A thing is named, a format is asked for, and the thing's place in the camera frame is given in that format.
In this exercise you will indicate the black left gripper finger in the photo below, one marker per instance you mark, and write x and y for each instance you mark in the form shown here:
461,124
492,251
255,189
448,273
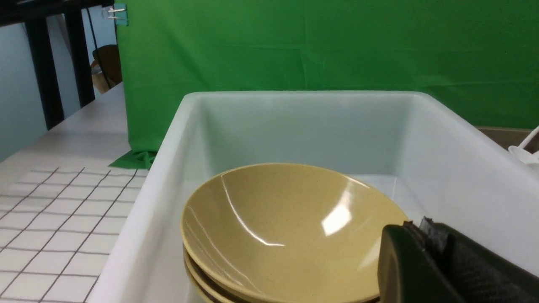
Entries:
434,263

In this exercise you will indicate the tan noodle bowl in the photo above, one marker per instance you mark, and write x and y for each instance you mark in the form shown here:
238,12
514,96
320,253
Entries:
289,233

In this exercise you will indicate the tan bowl stacked upper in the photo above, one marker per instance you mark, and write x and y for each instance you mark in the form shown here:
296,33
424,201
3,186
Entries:
205,282

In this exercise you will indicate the tan bowl stacked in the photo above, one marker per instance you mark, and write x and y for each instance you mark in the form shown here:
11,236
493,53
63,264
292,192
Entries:
203,294
205,282

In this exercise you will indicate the tan bowl stacked lower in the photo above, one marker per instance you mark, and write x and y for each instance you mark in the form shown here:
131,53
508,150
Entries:
203,294

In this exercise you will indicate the large white plastic tub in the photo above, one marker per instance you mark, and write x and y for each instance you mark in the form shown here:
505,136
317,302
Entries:
416,149

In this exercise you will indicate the olive green spoon bin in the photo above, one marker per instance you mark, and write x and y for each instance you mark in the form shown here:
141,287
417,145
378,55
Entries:
505,137

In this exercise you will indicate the green backdrop cloth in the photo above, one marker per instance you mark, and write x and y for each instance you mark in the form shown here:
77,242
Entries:
480,58

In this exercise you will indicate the white spoon long handle up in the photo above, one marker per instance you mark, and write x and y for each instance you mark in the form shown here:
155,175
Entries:
521,153

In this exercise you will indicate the black table frame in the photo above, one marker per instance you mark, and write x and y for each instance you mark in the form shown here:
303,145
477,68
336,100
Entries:
33,14

